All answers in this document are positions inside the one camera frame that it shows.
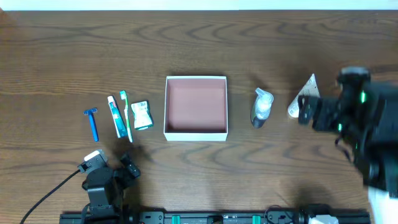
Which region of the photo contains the white floral shampoo tube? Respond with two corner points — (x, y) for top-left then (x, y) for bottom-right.
(287, 73), (320, 118)

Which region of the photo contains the clear pump bottle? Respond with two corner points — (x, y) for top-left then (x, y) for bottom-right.
(251, 88), (274, 129)

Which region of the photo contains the blue disposable razor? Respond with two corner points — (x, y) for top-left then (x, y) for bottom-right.
(83, 108), (99, 142)

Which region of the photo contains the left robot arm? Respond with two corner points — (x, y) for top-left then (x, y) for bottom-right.
(78, 150), (141, 223)

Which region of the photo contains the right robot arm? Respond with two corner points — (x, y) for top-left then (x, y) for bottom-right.
(297, 67), (397, 223)

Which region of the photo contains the teal toothpaste tube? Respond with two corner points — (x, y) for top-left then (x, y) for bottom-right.
(107, 95), (127, 138)

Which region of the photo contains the green white soap packet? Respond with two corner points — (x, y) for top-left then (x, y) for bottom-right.
(131, 100), (154, 130)

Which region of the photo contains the green white toothbrush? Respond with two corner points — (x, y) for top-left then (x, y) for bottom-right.
(119, 90), (134, 143)

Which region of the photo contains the white cardboard box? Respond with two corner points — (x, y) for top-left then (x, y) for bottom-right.
(163, 75), (228, 141)

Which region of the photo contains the black mounting rail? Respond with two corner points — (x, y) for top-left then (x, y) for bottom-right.
(59, 204), (371, 224)

